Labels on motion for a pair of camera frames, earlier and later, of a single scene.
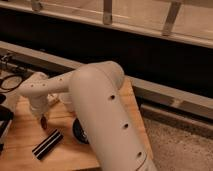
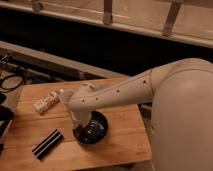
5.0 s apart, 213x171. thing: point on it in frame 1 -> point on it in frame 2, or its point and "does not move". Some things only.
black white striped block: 47,144 does not move
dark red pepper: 44,122 -> 78,129
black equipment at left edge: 6,116 does not move
